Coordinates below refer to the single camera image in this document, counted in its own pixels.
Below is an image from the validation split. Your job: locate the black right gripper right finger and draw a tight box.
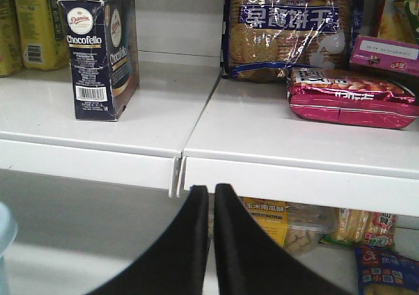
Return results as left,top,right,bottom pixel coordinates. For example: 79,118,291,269
214,183,347,294

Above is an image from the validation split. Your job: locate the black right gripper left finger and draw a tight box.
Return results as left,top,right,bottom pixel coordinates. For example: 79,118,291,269
89,186,209,294

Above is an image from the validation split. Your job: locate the light blue shopping basket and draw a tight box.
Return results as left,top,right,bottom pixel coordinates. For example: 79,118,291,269
1,202,18,294

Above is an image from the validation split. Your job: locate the dark blue cookie box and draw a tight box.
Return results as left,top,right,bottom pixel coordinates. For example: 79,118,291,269
58,0,139,121

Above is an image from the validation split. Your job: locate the yellow biscuit box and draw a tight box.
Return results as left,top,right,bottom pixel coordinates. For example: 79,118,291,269
242,197,289,247

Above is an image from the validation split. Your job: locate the blue snack bag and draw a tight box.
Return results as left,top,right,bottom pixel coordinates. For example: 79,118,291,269
355,245,418,295

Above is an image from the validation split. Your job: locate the magenta snack bag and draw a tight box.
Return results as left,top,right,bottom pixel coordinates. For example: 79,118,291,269
287,67,418,129

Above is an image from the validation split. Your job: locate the breakfast biscuit bag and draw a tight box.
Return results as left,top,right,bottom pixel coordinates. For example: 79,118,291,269
222,0,354,82

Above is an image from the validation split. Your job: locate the pink snack box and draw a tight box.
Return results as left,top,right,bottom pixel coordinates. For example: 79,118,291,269
350,36,418,77

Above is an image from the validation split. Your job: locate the yellow pear drink bottle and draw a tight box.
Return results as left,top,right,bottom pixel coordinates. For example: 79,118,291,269
1,0,22,77
14,0,69,71

